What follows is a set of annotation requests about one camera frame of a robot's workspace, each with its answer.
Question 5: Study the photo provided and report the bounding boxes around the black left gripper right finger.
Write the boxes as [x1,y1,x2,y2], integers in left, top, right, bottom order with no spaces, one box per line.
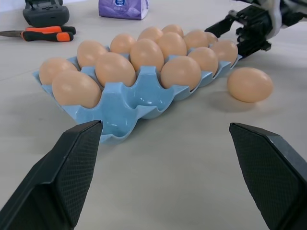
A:
[228,122,307,230]

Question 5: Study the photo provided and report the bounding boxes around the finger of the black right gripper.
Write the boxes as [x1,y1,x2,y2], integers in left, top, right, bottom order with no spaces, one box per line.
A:
[236,40,272,59]
[203,18,235,37]

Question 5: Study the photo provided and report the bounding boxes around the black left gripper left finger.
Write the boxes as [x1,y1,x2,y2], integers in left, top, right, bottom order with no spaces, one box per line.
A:
[0,119,103,230]

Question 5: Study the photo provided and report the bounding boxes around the loose brown egg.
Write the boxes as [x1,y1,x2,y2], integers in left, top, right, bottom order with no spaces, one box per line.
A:
[227,67,274,104]

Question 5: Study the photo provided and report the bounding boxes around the purple carton box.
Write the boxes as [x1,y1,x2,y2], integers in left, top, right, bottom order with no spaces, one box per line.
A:
[98,0,150,21]

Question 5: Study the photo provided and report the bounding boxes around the blue egg tray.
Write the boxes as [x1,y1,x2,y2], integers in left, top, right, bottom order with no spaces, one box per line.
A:
[32,46,243,145]

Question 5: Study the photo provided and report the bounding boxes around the orange and black pliers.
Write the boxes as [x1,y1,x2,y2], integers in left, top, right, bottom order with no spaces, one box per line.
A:
[0,25,77,43]

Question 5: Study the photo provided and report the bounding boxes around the black handheld controller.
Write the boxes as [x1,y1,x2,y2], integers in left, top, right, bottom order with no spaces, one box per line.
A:
[23,0,71,27]

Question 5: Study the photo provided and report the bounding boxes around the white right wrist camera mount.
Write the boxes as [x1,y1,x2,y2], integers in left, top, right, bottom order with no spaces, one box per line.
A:
[262,0,288,38]

